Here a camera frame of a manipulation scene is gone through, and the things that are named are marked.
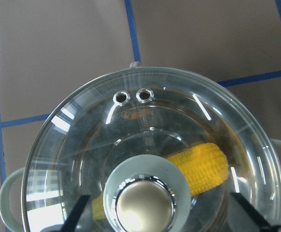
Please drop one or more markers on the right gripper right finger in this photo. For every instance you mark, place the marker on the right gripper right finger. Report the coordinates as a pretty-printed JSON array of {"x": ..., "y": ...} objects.
[{"x": 243, "y": 217}]

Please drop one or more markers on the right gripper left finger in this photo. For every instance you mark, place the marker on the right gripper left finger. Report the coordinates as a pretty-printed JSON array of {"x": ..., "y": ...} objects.
[{"x": 75, "y": 214}]

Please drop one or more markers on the yellow corn cob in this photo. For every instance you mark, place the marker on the yellow corn cob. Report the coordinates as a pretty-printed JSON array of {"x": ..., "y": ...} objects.
[{"x": 204, "y": 167}]

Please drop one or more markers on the glass pot lid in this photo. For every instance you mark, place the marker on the glass pot lid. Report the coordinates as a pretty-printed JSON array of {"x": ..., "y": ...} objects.
[{"x": 152, "y": 157}]

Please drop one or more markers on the pale green cooking pot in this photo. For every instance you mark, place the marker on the pale green cooking pot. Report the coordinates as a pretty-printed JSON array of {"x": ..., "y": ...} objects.
[{"x": 155, "y": 154}]

